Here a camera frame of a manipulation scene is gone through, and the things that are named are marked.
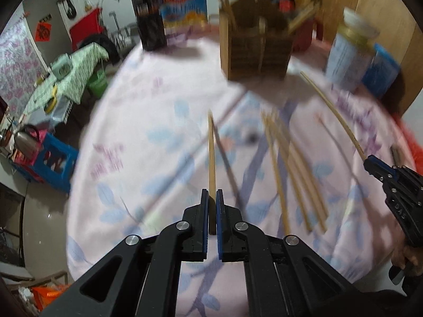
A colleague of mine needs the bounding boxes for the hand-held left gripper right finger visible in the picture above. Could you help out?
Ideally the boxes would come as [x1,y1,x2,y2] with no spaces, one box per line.
[216,189,374,317]

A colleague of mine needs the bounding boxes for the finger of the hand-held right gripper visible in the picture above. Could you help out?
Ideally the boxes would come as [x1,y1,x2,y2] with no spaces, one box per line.
[364,162,394,187]
[367,155,399,176]

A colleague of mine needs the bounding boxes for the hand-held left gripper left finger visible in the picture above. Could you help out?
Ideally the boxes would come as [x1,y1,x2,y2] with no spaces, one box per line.
[40,188,209,317]

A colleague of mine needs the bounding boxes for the group of wooden chopsticks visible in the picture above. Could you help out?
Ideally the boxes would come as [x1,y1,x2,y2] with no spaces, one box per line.
[261,110,328,235]

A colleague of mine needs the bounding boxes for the wooden utensil holder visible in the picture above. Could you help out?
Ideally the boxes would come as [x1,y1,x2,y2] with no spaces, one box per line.
[219,0,295,81]

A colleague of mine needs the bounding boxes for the person's right hand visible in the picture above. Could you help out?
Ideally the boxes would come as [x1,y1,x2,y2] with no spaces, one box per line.
[393,243,423,273]

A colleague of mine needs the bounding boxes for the red plastic bag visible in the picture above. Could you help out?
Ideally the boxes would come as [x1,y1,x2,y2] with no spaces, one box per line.
[397,115,423,172]

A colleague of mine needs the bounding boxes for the pink floral tablecloth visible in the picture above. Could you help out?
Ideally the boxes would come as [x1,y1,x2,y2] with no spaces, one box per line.
[66,35,413,317]

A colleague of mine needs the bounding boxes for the blue plastic canister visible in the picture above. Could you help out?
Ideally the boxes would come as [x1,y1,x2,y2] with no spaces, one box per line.
[362,44,402,98]

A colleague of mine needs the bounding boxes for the milk powder tin gold lid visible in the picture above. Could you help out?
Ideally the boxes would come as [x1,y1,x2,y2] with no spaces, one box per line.
[325,8,380,93]

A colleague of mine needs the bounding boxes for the red electric cooking pot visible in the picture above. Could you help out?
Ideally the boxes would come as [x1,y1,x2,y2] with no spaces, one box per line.
[279,0,324,52]

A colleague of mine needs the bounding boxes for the blue plastic stool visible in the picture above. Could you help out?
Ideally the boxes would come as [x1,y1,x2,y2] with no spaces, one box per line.
[31,132,80,194]

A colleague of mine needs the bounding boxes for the green plastic bucket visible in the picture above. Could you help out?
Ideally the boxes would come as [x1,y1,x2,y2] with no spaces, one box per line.
[88,69,109,98]

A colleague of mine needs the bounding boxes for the orange plastic bag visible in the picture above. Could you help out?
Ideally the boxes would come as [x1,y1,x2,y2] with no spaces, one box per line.
[31,284,71,311]

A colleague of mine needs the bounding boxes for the yellow round object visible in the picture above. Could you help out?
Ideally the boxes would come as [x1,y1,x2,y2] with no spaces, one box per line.
[44,87,59,113]

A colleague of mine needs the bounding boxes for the side table with green cloth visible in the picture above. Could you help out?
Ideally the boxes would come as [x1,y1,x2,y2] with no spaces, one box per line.
[25,44,109,113]

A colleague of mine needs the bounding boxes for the black jacket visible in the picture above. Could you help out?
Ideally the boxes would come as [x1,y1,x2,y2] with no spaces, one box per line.
[82,35,121,63]

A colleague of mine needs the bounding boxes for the metal kettle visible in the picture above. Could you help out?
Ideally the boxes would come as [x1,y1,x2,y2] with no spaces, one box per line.
[15,125,40,159]

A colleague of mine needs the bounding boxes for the metal rack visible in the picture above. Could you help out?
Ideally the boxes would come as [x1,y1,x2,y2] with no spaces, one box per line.
[109,11,139,58]

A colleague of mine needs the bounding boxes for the dark soy sauce bottle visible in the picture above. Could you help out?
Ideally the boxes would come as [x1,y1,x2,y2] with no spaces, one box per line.
[130,0,167,52]

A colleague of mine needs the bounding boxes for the mint green rice cooker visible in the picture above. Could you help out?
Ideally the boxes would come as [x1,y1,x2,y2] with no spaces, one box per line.
[52,54,73,80]

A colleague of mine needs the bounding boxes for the yellow cooking oil jug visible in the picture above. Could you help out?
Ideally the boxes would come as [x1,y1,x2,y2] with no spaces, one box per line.
[155,0,208,37]

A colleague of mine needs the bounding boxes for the red cloth cover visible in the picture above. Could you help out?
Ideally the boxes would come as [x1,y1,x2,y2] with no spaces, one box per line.
[69,8,106,52]

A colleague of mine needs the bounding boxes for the pink floral curtain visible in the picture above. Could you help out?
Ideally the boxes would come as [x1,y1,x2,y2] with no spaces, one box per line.
[0,20,45,116]

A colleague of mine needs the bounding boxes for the red door decoration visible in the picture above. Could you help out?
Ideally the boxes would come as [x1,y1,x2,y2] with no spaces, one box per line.
[35,22,53,42]

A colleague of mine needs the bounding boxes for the black hanging bag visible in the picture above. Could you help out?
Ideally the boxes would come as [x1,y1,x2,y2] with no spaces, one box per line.
[63,0,78,20]

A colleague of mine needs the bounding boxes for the grey door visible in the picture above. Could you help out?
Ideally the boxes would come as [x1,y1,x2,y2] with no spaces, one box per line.
[22,0,73,63]

